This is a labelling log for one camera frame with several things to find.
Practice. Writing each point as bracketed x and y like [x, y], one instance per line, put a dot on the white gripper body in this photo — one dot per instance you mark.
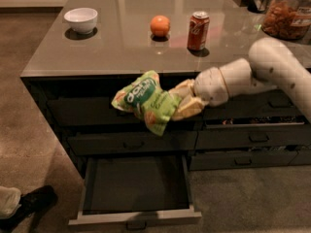
[210, 86]

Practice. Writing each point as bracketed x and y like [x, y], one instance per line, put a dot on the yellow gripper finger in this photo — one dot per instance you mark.
[183, 89]
[189, 106]

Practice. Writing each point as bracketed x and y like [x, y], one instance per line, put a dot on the green rice chip bag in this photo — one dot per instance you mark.
[148, 101]

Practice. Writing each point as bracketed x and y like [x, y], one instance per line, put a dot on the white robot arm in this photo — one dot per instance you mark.
[269, 65]

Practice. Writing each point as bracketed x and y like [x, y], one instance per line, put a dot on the middle left dark drawer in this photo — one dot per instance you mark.
[131, 142]

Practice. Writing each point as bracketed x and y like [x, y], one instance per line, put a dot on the dark drawer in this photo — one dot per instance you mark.
[273, 103]
[131, 142]
[87, 111]
[235, 136]
[257, 158]

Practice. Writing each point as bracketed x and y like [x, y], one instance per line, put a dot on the bottom right dark drawer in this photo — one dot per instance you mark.
[257, 158]

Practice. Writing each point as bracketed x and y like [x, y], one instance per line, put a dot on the top right dark drawer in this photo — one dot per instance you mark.
[273, 103]

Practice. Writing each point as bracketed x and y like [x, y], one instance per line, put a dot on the middle right dark drawer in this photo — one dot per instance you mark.
[235, 136]

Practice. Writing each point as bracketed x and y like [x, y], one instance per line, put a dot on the open bottom left drawer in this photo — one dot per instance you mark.
[136, 193]

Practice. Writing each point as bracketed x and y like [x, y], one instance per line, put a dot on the top left dark drawer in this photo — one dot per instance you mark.
[87, 111]

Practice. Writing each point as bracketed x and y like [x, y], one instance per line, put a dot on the red soda can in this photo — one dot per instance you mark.
[199, 24]

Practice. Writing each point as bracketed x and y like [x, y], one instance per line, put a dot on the orange fruit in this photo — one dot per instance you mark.
[160, 26]

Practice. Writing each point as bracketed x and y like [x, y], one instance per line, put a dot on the clear jar of snacks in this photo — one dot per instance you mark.
[287, 19]

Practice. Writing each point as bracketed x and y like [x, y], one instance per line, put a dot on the white ceramic bowl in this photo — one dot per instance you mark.
[82, 20]

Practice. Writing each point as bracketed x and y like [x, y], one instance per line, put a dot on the black shoe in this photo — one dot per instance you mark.
[37, 201]

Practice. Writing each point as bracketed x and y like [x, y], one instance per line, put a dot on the light trouser leg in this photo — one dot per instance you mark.
[9, 201]

